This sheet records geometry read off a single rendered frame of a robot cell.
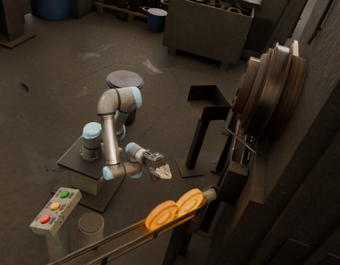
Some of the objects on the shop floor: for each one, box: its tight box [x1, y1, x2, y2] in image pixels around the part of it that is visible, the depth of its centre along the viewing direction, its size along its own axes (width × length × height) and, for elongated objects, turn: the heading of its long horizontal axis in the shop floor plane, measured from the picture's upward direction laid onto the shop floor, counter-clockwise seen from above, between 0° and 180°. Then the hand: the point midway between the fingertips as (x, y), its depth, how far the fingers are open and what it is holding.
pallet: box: [94, 0, 169, 31], centre depth 489 cm, size 120×81×44 cm
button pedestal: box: [29, 187, 82, 265], centre depth 158 cm, size 16×24×62 cm, turn 151°
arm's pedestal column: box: [51, 171, 126, 214], centre depth 219 cm, size 40×40×26 cm
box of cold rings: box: [162, 0, 254, 71], centre depth 413 cm, size 103×83×79 cm
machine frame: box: [206, 0, 340, 265], centre depth 159 cm, size 73×108×176 cm
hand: (169, 177), depth 150 cm, fingers closed
